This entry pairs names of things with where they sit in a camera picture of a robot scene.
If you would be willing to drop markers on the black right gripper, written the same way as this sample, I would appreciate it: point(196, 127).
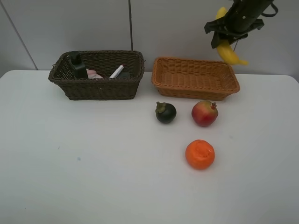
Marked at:
point(231, 26)

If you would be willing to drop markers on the yellow banana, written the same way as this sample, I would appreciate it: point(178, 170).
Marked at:
point(227, 54)

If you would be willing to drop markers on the red pomegranate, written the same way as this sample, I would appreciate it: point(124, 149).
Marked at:
point(204, 113)

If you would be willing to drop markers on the dark purple mangosteen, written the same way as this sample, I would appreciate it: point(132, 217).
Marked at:
point(165, 112)

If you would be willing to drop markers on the white marker pink caps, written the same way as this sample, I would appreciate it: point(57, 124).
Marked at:
point(116, 72)

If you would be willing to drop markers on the orange tangerine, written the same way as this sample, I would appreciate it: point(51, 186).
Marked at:
point(200, 154)

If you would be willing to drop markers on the pink bottle white cap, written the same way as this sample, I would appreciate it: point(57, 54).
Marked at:
point(92, 74)

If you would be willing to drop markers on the dark green bottle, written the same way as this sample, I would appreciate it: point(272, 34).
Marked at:
point(77, 65)

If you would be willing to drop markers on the black whiteboard eraser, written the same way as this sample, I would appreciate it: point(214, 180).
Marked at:
point(123, 74)

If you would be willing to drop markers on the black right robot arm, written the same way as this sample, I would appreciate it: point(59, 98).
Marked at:
point(254, 8)

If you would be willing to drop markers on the orange wicker basket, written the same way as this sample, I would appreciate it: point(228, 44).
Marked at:
point(197, 79)

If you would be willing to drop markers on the dark brown wicker basket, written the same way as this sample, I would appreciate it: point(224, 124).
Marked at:
point(104, 62)

